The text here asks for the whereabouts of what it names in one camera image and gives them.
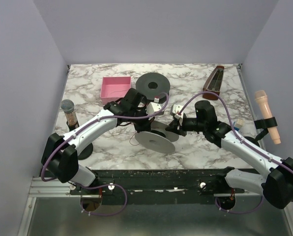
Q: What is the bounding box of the white perforated cable spool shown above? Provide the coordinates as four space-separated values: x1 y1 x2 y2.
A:
135 121 179 154

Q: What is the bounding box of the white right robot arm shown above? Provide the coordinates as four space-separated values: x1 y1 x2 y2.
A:
167 100 293 209

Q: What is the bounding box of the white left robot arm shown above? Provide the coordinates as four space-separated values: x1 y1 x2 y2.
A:
41 88 150 187

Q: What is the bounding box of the pink plastic box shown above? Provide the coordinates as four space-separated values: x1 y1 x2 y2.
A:
100 76 131 105

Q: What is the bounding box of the brown wooden metronome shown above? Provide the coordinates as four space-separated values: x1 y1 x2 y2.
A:
203 65 225 101

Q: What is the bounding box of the blue and white block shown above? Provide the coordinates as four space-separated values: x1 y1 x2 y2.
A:
233 118 244 131

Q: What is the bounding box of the glitter toy microphone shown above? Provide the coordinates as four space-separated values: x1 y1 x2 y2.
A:
60 99 79 131

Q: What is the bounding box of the beige toy microphone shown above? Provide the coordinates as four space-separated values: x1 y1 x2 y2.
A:
255 90 281 145

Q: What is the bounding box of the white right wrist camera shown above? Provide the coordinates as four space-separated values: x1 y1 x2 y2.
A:
170 104 184 123

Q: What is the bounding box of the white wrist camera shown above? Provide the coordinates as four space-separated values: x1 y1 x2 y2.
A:
146 97 164 115
170 104 184 123

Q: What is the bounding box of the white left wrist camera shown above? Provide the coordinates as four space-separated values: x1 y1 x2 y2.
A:
146 97 164 115

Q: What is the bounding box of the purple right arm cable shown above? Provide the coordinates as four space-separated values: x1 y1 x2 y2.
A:
177 91 293 214

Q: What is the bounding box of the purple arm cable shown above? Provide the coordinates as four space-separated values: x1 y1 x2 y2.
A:
40 92 169 216
177 91 293 214

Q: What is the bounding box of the black cable spool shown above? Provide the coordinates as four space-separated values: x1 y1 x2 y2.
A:
135 72 171 103

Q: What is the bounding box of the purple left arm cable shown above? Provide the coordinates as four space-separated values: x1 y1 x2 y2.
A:
40 92 169 216

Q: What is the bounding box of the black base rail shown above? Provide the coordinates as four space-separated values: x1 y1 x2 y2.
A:
69 168 244 209

